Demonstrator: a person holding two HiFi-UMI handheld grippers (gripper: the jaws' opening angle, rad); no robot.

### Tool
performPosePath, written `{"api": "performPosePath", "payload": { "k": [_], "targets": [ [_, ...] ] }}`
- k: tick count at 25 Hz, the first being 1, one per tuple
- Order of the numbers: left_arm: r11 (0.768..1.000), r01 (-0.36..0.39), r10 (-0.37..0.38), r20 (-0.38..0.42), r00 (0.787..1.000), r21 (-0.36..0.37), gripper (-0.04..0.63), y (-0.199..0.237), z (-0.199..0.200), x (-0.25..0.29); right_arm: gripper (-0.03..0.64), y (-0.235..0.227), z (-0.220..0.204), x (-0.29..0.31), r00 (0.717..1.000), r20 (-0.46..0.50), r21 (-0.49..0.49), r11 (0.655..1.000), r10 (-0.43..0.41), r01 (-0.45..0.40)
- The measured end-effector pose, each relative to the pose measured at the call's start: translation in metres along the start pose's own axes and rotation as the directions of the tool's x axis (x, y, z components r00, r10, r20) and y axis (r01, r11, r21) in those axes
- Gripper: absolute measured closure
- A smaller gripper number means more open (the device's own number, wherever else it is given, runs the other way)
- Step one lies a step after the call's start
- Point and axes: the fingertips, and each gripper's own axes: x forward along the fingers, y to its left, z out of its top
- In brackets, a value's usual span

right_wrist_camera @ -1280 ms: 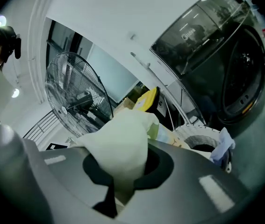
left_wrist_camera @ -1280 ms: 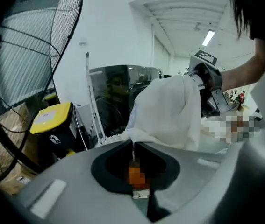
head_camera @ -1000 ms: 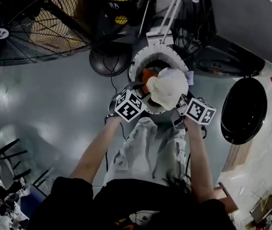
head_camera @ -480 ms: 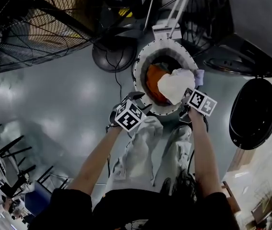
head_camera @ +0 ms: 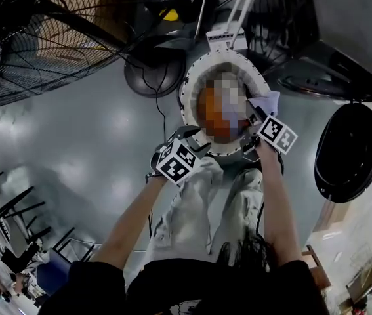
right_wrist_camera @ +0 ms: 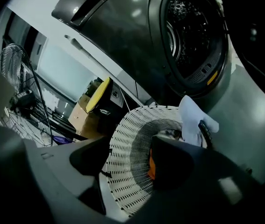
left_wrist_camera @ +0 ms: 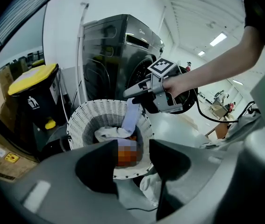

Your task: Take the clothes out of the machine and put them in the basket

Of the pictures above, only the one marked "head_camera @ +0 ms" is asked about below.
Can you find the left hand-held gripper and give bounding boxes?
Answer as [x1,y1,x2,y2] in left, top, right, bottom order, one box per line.
[149,125,213,186]

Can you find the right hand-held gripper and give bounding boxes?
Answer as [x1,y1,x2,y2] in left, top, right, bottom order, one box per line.
[239,98,299,163]

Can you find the lavender clothes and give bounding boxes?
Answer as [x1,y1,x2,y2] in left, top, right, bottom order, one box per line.
[221,91,281,127]

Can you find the orange garment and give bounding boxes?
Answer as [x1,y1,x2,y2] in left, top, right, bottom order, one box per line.
[197,87,249,144]

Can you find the white woven laundry basket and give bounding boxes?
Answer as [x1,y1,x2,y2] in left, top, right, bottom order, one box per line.
[178,51,270,157]

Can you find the black washing machine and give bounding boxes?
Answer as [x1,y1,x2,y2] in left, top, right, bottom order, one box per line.
[247,0,372,103]

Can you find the person's left forearm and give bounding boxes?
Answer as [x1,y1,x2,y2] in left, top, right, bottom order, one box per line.
[90,175,170,272]

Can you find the person's right forearm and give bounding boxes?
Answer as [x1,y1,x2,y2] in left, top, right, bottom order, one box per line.
[256,141,304,268]

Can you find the white flat mop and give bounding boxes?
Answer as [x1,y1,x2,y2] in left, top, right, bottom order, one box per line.
[205,0,262,53]

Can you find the wooden slat panel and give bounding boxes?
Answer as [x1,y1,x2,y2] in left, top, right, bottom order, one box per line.
[313,200,357,232]

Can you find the person's black shirt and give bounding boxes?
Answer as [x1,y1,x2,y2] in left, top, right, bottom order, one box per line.
[39,257,331,315]

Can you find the wooden stool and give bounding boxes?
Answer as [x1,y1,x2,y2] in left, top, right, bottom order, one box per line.
[302,244,333,290]

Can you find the black chair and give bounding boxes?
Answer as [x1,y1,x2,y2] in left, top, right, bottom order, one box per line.
[0,185,75,265]

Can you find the blue chair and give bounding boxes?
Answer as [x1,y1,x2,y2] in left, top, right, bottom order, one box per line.
[36,238,94,295]

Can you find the black standing fan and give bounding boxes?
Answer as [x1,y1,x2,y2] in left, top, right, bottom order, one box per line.
[0,0,186,113]

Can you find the black power cable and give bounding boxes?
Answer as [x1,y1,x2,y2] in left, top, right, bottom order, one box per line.
[141,66,188,137]

